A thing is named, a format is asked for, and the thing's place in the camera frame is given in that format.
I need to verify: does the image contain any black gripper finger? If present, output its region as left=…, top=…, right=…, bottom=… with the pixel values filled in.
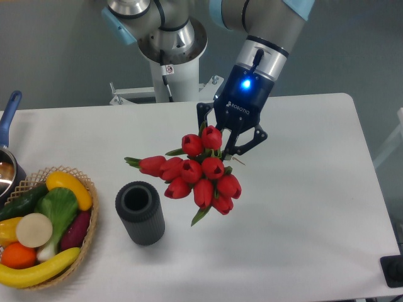
left=196, top=103, right=213, bottom=131
left=222, top=125, right=268, bottom=160

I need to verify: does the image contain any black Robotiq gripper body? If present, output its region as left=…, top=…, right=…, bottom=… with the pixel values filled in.
left=213, top=65, right=274, bottom=132

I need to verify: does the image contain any red tulip bouquet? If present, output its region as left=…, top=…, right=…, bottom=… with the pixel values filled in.
left=124, top=122, right=242, bottom=226

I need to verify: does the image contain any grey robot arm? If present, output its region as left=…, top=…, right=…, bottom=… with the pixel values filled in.
left=101, top=1, right=314, bottom=159

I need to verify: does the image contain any dark grey ribbed vase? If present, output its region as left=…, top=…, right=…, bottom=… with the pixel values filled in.
left=115, top=181, right=166, bottom=246

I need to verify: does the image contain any green bok choy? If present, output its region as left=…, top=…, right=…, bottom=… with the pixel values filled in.
left=35, top=187, right=78, bottom=263

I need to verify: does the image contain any woven wicker basket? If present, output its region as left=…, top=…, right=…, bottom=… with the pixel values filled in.
left=1, top=166, right=99, bottom=289

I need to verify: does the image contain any purple sweet potato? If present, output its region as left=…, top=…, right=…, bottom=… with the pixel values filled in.
left=60, top=211, right=91, bottom=251

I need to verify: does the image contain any black device at table edge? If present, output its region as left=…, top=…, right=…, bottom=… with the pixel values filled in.
left=380, top=255, right=402, bottom=288

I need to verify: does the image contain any dark green cucumber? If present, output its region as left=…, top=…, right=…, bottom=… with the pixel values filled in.
left=1, top=184, right=48, bottom=221

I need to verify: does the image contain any cream round radish slice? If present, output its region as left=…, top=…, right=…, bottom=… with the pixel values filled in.
left=16, top=213, right=53, bottom=248

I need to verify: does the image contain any yellow bell pepper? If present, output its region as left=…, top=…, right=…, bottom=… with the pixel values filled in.
left=0, top=217, right=22, bottom=247

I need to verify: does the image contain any orange fruit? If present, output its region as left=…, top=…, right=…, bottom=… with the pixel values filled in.
left=1, top=242, right=37, bottom=269

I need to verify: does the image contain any yellow banana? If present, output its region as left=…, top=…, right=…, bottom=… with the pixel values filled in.
left=1, top=247, right=81, bottom=289

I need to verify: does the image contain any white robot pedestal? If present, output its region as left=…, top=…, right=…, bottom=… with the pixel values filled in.
left=109, top=18, right=225, bottom=106

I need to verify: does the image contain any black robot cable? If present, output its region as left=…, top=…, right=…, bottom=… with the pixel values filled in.
left=159, top=49, right=174, bottom=103

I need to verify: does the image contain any blue handled saucepan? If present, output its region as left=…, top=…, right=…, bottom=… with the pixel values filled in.
left=1, top=91, right=26, bottom=208

